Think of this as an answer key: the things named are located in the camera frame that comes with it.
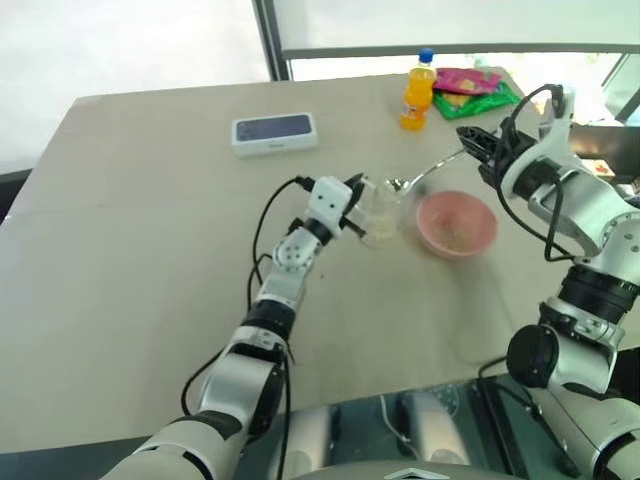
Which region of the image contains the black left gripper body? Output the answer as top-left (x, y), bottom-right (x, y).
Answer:
top-left (344, 185), bottom-right (367, 224)

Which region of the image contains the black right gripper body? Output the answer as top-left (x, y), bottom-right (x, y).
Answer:
top-left (478, 130), bottom-right (537, 189)

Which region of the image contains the clear glass mug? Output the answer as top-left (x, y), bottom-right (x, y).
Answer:
top-left (355, 175), bottom-right (411, 250)

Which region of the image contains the metal spoon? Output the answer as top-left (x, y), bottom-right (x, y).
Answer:
top-left (382, 148), bottom-right (469, 197)

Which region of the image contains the pink bowl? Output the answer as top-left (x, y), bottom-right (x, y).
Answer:
top-left (415, 190), bottom-right (500, 259)

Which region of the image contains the green snack packet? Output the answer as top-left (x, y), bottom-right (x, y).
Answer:
top-left (431, 82), bottom-right (522, 122)

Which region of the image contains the pink snack packet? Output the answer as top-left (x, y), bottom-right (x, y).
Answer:
top-left (432, 67), bottom-right (502, 96)

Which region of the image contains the orange soda bottle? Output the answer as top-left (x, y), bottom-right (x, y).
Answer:
top-left (398, 47), bottom-right (438, 133)

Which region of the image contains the white phone box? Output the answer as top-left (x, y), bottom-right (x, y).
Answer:
top-left (230, 112), bottom-right (321, 160)

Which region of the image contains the brown cardboard box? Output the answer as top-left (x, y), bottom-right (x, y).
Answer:
top-left (569, 122), bottom-right (640, 184)

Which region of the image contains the silver robot torso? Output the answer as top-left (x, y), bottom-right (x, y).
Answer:
top-left (239, 382), bottom-right (591, 480)

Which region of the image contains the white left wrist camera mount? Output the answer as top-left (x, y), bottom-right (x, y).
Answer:
top-left (304, 175), bottom-right (354, 237)

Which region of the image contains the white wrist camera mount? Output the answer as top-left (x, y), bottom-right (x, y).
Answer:
top-left (499, 88), bottom-right (584, 201)
top-left (304, 175), bottom-right (354, 237)

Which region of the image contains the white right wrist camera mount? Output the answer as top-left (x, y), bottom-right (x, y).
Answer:
top-left (499, 88), bottom-right (584, 201)

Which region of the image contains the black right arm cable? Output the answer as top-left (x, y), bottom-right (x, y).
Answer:
top-left (493, 83), bottom-right (582, 264)

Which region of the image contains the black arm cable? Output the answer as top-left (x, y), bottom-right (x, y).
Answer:
top-left (180, 175), bottom-right (316, 480)
top-left (493, 83), bottom-right (582, 264)

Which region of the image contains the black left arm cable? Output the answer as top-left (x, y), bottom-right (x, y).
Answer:
top-left (180, 175), bottom-right (316, 480)

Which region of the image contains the grey window frame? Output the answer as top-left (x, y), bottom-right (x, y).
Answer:
top-left (252, 0), bottom-right (640, 82)

